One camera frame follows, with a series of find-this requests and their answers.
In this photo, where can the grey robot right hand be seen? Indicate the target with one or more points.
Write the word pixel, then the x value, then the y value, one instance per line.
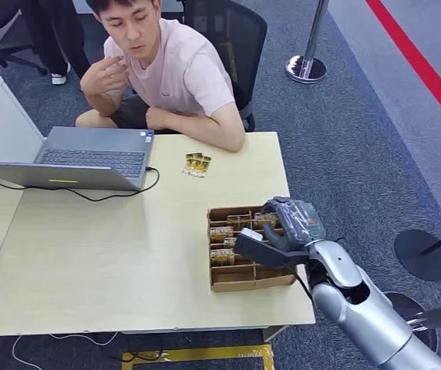
pixel 297 222

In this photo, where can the person's right hand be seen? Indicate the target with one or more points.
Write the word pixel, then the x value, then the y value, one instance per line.
pixel 103 77

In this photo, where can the person's left hand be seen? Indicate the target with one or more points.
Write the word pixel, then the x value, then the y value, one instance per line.
pixel 155 118

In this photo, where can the person's right forearm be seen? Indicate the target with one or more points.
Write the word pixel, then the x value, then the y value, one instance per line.
pixel 103 104

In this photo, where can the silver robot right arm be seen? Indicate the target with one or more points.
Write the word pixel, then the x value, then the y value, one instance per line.
pixel 363 311

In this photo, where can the person's left forearm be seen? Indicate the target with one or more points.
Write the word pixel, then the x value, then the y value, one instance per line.
pixel 208 127

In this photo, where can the seated person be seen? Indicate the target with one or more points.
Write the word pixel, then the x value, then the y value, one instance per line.
pixel 182 71

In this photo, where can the standing person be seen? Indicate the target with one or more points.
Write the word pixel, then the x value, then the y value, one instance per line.
pixel 62 35

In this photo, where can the cardboard card tray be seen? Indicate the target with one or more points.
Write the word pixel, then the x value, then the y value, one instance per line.
pixel 243 278

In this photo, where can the grey laptop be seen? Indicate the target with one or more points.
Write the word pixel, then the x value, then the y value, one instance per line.
pixel 97 153

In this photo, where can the table leg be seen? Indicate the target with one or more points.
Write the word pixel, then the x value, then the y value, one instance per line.
pixel 274 333

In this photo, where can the black mesh office chair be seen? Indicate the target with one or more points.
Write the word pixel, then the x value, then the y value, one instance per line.
pixel 239 46

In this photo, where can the white box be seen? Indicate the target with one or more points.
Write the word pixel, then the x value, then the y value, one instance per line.
pixel 1 122

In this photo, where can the black base stanchion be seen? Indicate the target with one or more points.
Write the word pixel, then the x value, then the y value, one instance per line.
pixel 423 255

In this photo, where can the yellow floor tape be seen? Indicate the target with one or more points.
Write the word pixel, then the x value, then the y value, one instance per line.
pixel 205 353

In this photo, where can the chrome pole stanchion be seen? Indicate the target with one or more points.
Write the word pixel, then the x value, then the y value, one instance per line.
pixel 436 315

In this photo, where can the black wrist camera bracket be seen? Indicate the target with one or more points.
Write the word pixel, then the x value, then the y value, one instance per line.
pixel 263 254

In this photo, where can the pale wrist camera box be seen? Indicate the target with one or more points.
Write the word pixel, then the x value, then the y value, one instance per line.
pixel 252 235

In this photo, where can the chrome stanchion post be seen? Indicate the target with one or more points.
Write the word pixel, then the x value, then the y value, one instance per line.
pixel 309 56

